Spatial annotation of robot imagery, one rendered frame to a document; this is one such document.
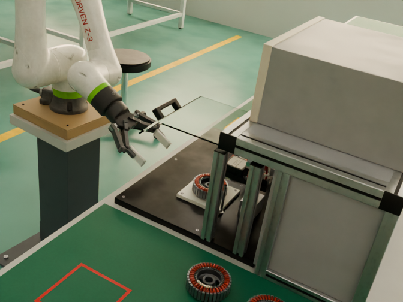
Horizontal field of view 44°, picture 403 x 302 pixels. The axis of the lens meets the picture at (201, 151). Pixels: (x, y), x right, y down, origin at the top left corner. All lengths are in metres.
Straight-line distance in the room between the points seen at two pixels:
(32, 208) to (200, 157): 1.28
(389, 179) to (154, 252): 0.63
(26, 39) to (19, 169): 1.47
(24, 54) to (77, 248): 0.74
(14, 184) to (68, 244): 1.65
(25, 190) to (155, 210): 1.55
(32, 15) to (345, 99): 1.06
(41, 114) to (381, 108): 1.27
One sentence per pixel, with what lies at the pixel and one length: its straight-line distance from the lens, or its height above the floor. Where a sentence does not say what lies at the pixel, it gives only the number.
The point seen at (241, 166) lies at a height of 0.92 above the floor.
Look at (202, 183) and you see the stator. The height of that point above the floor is 0.80.
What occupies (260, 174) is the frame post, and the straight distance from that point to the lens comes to 1.21.
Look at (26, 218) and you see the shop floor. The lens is 2.73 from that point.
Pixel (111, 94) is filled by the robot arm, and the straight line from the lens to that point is 1.63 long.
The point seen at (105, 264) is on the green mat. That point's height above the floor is 0.75.
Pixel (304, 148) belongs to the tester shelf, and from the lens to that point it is 1.19.
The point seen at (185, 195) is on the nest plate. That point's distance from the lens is 1.54.
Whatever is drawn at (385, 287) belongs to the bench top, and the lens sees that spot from 1.46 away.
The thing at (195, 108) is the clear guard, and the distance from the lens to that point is 1.42.
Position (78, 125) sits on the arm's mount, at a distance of 1.89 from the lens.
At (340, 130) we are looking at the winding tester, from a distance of 1.20.
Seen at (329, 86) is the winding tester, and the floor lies 1.26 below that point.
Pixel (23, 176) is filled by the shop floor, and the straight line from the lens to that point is 3.07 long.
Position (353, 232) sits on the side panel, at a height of 0.98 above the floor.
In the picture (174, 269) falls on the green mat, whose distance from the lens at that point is 1.32.
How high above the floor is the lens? 1.64
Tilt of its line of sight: 29 degrees down
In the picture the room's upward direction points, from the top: 8 degrees clockwise
